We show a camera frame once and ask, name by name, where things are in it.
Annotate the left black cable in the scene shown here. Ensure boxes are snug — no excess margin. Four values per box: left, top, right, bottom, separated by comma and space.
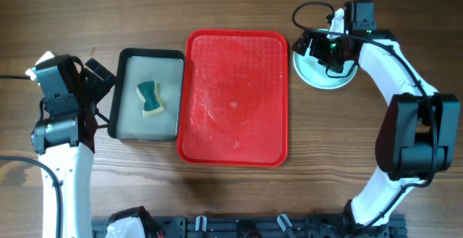
0, 73, 65, 238

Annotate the mint green plate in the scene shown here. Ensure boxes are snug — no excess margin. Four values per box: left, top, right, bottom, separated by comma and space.
292, 29, 358, 90

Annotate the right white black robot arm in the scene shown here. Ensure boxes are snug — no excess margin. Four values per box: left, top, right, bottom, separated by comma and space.
292, 29, 460, 237

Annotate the red plastic tray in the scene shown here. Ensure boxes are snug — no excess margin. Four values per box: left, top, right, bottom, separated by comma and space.
177, 29, 289, 167

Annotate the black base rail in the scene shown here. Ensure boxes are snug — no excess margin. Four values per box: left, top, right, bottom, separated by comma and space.
92, 213, 409, 238

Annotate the green yellow sponge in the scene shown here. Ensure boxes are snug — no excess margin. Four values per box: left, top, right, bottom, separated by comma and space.
137, 80, 164, 116

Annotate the black cable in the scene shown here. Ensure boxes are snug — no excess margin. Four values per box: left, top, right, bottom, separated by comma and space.
0, 73, 65, 238
291, 1, 439, 231

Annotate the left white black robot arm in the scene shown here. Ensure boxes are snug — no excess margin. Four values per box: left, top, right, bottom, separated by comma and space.
26, 51, 116, 237

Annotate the black tray with water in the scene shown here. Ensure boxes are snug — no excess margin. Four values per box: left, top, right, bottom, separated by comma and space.
108, 48, 185, 141

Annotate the right black cable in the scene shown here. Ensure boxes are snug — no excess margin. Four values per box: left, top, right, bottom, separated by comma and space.
291, 1, 439, 231

